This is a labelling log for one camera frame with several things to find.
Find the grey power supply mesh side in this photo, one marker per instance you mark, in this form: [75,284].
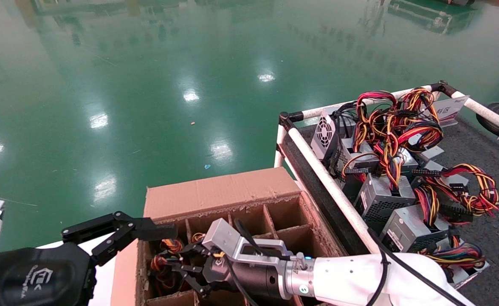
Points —
[338,161]

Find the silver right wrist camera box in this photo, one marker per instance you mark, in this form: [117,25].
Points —
[226,238]

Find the silver power supply with fan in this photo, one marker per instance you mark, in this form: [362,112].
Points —
[325,134]

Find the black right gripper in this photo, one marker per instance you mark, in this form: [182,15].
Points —
[249,280]

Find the white pipe cart frame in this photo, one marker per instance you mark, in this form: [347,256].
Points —
[317,163]

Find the small silver power supply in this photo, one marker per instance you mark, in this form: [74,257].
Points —
[408,160]

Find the grey power supply white label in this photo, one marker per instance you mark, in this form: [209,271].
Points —
[406,225]

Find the grey power supply perforated side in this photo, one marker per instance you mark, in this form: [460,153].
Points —
[379,191]

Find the clear acrylic sign holder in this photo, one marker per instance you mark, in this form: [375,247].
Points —
[449,110]

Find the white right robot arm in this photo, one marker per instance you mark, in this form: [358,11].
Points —
[351,276]

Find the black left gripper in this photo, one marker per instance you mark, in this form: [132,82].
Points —
[32,278]

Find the brown cardboard box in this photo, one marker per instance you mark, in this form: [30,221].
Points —
[215,191]

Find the cardboard divider grid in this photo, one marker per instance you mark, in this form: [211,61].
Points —
[304,240]

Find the flat silver power supply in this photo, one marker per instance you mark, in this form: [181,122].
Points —
[432,153]

